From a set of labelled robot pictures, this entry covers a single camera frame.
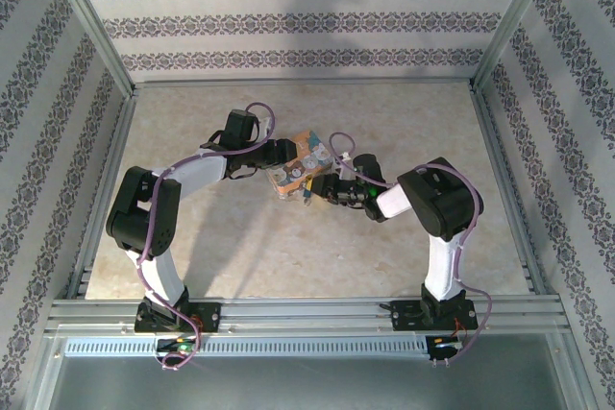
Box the connector board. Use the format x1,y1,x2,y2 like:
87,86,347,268
427,336,465,364
157,338,196,354

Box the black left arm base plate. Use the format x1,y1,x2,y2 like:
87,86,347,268
134,301,222,334

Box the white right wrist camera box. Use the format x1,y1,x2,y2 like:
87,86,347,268
335,153,356,180

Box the slotted grey cable duct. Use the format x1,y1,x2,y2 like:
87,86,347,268
63,336,429,358

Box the aluminium back rail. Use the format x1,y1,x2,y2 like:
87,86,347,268
132,76,477,90

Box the aluminium mounting rail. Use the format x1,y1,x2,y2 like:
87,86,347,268
45,298,571,335

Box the right connector board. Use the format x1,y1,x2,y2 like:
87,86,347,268
427,336,465,364

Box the left connector board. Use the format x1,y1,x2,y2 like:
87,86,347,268
157,338,196,354

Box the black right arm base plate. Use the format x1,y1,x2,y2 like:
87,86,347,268
387,300,480,332

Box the aluminium frame post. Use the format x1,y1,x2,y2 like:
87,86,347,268
40,0,136,94
472,0,562,90

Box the grey metal shelf panel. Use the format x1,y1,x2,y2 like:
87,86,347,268
47,356,571,410

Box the aluminium side rail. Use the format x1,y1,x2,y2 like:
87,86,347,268
468,83,550,296
66,91,139,301

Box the orange bear print box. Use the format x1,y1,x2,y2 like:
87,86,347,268
265,129,333,203

